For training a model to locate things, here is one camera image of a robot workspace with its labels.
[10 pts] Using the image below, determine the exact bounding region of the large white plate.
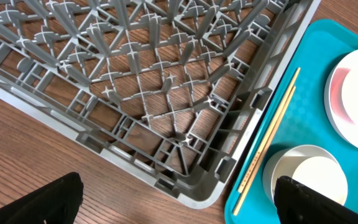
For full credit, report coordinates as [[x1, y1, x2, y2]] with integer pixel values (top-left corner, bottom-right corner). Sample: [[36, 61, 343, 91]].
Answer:
[[324, 50, 358, 148]]

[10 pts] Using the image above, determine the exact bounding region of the grey shallow bowl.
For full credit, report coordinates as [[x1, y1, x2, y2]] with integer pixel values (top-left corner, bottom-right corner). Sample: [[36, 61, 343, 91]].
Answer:
[[262, 144, 340, 202]]

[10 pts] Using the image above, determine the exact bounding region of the white cup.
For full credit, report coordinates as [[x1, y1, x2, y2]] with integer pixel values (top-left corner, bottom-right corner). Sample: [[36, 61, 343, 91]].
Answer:
[[292, 156, 348, 205]]

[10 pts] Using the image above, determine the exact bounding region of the wooden chopstick right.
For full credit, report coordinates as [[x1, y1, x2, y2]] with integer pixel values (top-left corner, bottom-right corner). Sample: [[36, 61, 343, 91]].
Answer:
[[232, 86, 296, 216]]

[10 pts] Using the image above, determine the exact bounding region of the grey plastic dish rack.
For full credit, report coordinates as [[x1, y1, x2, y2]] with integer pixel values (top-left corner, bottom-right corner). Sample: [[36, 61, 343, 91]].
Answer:
[[0, 0, 319, 209]]

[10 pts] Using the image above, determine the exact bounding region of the teal serving tray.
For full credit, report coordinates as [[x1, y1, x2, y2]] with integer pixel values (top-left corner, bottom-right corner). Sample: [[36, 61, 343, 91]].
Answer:
[[224, 19, 358, 223]]

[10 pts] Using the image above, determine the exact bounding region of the small pink bowl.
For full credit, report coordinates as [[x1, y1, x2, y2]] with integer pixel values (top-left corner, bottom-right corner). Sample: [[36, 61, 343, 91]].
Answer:
[[330, 63, 358, 125]]

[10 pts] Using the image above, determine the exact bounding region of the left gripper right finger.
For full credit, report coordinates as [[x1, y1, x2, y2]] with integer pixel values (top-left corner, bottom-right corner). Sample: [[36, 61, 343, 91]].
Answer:
[[273, 175, 358, 224]]

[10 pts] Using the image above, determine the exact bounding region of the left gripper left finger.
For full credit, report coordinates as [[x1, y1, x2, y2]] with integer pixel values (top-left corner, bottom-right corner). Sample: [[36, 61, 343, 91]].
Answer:
[[0, 172, 84, 224]]

